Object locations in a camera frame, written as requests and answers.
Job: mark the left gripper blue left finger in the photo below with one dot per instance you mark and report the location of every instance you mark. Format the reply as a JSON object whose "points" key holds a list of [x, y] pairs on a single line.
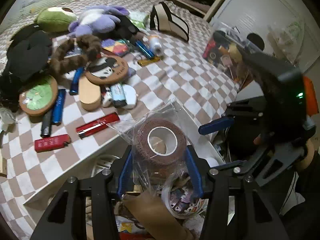
{"points": [[125, 181]]}

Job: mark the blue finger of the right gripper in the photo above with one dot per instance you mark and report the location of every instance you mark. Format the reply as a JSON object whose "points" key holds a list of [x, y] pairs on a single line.
{"points": [[232, 165], [216, 125]]}

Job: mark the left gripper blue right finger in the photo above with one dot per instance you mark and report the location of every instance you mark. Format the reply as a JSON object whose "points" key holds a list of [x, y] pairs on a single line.
{"points": [[196, 178]]}

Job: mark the brown tape roll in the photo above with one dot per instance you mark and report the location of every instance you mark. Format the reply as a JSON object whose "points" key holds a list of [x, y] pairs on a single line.
{"points": [[158, 142]]}

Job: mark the white round tape measure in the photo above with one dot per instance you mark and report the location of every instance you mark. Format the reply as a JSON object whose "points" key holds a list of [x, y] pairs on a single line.
{"points": [[130, 96]]}

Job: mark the red lighter with text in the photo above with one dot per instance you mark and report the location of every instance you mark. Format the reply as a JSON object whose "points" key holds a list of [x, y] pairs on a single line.
{"points": [[51, 143]]}

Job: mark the dark red lighter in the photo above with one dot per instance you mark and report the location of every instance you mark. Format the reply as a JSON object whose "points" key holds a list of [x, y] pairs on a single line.
{"points": [[97, 125]]}

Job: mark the person's right hand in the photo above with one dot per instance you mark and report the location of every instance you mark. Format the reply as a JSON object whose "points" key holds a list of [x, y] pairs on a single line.
{"points": [[311, 155]]}

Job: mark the white plastic holder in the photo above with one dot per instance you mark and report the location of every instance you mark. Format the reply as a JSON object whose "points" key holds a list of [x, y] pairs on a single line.
{"points": [[103, 162]]}

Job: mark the white storage box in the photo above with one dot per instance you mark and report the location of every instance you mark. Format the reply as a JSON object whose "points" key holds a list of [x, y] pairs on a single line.
{"points": [[64, 217]]}

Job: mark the light blue lighter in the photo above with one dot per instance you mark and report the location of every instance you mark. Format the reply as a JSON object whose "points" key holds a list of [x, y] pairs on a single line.
{"points": [[118, 95]]}

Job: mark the clear plastic storage bin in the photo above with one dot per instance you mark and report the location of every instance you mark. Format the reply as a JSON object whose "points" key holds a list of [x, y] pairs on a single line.
{"points": [[240, 58]]}

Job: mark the dark blue lighter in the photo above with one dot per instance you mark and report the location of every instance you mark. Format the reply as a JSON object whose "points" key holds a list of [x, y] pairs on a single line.
{"points": [[58, 107]]}

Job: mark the black lighter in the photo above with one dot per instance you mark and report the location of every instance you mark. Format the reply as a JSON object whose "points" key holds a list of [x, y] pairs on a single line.
{"points": [[46, 127]]}

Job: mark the oval wooden board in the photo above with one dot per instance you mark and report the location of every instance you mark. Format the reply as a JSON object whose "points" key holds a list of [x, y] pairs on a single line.
{"points": [[89, 94]]}

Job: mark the blue metallic lighter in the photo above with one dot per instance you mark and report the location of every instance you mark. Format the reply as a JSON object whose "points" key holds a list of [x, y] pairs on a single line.
{"points": [[144, 50]]}

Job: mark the gold lighter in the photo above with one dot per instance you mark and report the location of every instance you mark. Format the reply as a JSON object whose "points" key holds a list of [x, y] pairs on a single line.
{"points": [[146, 62]]}

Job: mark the blue lighter under coaster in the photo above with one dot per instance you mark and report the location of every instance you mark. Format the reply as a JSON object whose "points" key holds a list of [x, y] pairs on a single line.
{"points": [[74, 88]]}

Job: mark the white thread spool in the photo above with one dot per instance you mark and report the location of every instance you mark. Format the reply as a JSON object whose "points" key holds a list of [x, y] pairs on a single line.
{"points": [[155, 45]]}

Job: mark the panda cork coaster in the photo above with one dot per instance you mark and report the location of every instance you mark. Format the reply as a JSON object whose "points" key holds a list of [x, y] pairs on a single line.
{"points": [[107, 70]]}

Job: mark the checkered bed sheet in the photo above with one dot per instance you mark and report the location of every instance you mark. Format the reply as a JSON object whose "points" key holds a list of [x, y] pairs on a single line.
{"points": [[201, 88]]}

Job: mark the green dinosaur cork coaster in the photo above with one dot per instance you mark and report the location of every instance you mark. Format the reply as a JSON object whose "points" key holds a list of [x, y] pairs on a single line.
{"points": [[40, 97]]}

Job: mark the colourful card box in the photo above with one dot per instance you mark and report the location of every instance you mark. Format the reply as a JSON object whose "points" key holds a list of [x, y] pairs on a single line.
{"points": [[116, 47]]}

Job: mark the brown furry scrunchie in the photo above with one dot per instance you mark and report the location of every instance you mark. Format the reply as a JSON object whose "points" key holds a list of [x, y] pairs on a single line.
{"points": [[74, 53]]}

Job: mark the purple plush toy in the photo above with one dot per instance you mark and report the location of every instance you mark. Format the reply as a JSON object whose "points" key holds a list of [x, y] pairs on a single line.
{"points": [[98, 19]]}

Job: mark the green plush toy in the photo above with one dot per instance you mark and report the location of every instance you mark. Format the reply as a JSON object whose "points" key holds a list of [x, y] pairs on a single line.
{"points": [[55, 19]]}

